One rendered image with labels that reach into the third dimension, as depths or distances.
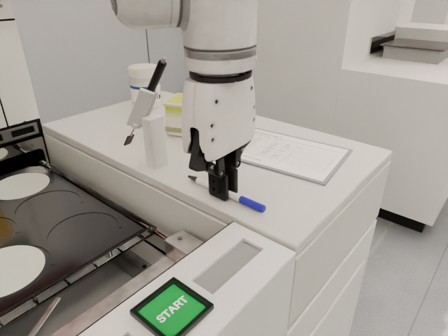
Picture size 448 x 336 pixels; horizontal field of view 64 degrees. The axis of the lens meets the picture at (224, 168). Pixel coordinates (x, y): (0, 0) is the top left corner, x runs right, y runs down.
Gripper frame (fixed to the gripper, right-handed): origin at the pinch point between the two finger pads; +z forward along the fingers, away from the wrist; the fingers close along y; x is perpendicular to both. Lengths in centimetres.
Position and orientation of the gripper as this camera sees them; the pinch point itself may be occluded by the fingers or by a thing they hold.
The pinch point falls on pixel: (223, 181)
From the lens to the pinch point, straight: 50.3
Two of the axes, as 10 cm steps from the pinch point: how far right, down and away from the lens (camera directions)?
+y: -6.4, 3.8, -6.7
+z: 0.2, 8.8, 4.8
